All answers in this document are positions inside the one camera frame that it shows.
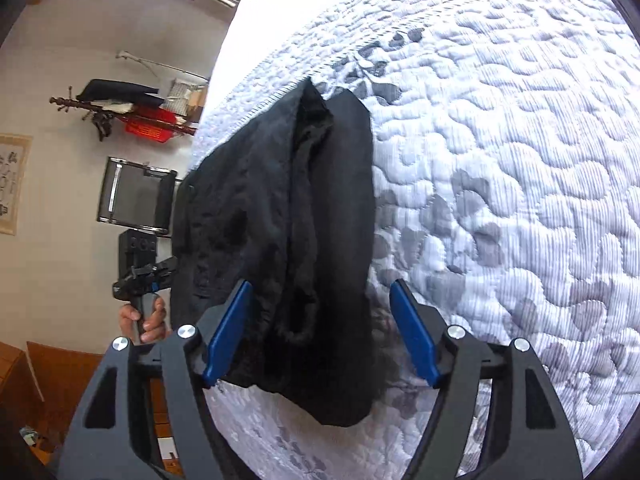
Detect black garment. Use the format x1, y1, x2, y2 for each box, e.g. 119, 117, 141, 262
75, 78, 164, 109

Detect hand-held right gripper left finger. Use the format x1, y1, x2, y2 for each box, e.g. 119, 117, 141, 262
62, 279, 254, 480

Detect wooden coat rack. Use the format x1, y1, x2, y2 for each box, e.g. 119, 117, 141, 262
48, 95, 199, 137

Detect black chrome frame chair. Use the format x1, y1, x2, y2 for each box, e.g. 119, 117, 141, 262
96, 156, 178, 235

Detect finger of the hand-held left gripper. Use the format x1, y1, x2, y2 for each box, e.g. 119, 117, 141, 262
149, 256, 180, 286

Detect wall poster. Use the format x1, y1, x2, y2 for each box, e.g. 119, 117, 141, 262
0, 133, 34, 236

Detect cardboard box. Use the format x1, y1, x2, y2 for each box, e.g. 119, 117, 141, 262
0, 340, 107, 461

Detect red basket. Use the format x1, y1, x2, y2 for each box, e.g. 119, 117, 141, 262
124, 111, 179, 144

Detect grey quilted bed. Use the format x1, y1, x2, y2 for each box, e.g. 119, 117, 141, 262
192, 0, 640, 480

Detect person's left hand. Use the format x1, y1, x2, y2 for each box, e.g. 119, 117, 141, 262
119, 295, 167, 345

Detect white mesh basket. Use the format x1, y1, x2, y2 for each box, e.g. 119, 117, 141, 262
162, 76, 207, 124

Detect black pants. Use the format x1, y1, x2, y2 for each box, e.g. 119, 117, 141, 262
170, 77, 377, 429

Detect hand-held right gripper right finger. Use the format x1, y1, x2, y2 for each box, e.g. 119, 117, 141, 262
389, 279, 584, 480

